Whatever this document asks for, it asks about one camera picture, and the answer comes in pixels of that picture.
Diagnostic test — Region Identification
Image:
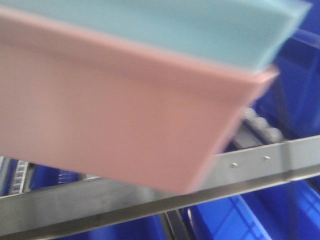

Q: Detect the pink plastic box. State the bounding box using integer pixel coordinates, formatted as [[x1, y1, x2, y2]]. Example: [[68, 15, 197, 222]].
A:
[[0, 5, 278, 190]]

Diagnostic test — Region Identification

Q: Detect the light blue plastic box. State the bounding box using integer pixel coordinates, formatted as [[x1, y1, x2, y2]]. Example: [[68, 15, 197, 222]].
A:
[[1, 0, 313, 72]]

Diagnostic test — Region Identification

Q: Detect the left steel shelf rack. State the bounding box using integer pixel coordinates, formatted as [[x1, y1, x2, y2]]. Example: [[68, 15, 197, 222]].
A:
[[0, 107, 320, 240]]

